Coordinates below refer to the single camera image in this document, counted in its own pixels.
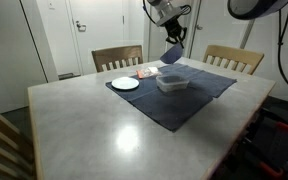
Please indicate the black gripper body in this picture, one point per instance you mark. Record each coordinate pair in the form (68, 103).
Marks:
(174, 30)

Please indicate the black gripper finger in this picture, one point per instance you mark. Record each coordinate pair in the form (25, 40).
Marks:
(182, 41)
(170, 40)

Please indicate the blue bowl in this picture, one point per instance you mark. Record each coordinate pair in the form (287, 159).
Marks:
(172, 55)

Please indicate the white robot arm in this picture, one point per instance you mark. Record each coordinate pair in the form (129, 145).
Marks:
(239, 9)

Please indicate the orange snack packet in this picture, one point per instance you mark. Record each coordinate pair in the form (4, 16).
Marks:
(148, 72)

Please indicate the clear plastic container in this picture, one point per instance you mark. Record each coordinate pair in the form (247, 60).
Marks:
(169, 76)

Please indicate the dark blue cloth mat left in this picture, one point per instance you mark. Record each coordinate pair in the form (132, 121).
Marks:
(211, 84)

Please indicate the dark blue cloth mat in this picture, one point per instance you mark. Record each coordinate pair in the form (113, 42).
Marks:
(171, 110)
(211, 84)

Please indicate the white round plate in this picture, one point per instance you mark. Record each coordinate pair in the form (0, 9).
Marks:
(125, 83)

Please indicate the dark wooden chair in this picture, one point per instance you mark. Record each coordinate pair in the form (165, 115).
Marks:
(117, 57)

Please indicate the light wooden chair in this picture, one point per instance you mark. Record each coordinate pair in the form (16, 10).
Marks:
(239, 58)

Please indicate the dark blue cloth mat right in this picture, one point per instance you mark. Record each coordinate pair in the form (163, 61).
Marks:
(171, 110)

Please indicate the wooden chair front left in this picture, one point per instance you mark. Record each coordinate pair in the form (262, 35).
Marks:
(17, 160)

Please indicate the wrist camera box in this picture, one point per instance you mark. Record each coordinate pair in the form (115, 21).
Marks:
(166, 12)

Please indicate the white door with handle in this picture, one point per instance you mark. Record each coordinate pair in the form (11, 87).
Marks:
(98, 24)

